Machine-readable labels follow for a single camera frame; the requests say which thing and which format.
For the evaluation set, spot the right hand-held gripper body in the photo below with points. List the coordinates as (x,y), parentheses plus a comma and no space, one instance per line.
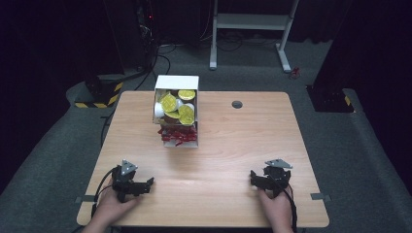
(277,177)

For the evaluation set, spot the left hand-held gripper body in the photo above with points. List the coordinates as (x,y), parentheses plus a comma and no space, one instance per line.
(124,181)

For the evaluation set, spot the person's right hand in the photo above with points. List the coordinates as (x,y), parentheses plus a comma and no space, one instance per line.
(275,207)

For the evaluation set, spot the person's left hand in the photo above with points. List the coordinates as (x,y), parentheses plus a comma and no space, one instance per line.
(110,207)

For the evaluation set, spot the grey tape strip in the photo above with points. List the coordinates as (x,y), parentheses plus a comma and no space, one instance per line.
(320,196)
(85,198)

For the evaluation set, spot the pile of red packets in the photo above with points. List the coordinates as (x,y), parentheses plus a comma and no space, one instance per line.
(178,134)

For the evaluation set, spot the grey round table grommet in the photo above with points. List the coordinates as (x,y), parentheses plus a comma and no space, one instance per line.
(237,104)

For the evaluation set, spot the pile of yellow-lidded white cups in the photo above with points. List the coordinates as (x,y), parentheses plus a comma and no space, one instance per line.
(168,103)

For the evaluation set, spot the black yellow striped stand base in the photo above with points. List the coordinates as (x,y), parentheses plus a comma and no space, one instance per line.
(102,93)

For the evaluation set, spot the white cardboard box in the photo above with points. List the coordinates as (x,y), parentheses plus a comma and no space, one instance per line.
(176,82)

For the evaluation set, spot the small red clamp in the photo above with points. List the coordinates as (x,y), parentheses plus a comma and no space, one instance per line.
(294,73)

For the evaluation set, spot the dark equipment rack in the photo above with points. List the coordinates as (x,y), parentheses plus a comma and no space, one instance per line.
(145,29)

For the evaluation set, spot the white metal stand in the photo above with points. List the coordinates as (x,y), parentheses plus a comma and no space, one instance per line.
(251,22)

